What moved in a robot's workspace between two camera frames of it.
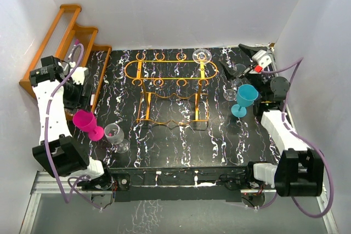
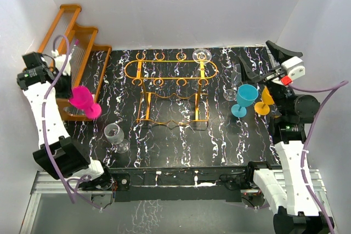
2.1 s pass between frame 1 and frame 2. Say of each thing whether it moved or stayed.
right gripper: moved
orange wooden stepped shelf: stayed
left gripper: moved
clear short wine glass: stayed
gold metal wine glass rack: stayed
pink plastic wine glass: moved
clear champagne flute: stayed
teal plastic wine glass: stayed
